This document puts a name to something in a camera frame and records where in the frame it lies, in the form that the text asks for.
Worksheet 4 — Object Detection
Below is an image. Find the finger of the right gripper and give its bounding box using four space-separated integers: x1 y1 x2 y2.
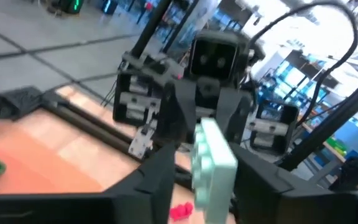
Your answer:
215 88 255 147
158 80 200 149

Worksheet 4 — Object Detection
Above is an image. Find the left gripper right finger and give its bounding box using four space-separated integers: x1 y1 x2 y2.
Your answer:
228 142 358 224

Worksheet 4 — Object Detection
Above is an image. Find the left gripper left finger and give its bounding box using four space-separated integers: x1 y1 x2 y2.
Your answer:
0 141 177 224

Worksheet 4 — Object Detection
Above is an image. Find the mint toy brick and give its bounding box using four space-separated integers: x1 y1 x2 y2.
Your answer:
190 117 239 224

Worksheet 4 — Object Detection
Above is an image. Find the red toy block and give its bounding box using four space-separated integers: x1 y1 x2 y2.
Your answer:
168 202 195 222

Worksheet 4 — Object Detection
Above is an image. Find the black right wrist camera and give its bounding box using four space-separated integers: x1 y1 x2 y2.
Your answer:
188 29 241 81

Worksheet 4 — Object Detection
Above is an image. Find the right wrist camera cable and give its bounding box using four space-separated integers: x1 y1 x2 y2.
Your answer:
250 0 358 125

